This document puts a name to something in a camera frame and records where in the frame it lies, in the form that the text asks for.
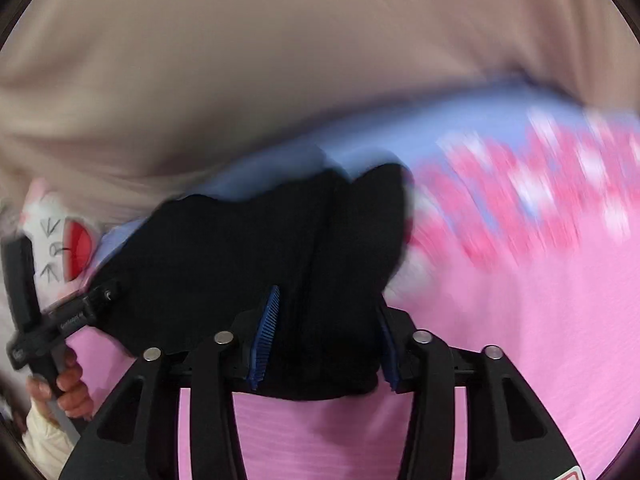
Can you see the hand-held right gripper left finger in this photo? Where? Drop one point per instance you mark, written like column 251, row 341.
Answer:
column 265, row 335

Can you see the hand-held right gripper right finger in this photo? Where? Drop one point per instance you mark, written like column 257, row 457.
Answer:
column 389, row 360

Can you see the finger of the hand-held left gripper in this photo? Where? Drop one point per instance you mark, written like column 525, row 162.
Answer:
column 104, row 295

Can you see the black pants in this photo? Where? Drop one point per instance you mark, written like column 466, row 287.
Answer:
column 225, row 260

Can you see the person's left forearm cream sleeve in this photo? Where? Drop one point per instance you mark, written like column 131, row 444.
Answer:
column 47, row 442

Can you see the person's left hand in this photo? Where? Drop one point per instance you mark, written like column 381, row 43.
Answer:
column 75, row 390

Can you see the white cat face pillow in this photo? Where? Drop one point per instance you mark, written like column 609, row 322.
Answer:
column 55, row 240

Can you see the pink floral blanket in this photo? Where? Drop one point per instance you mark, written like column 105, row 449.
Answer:
column 525, row 335

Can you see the beige padded headboard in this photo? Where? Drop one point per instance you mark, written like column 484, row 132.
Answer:
column 250, row 60

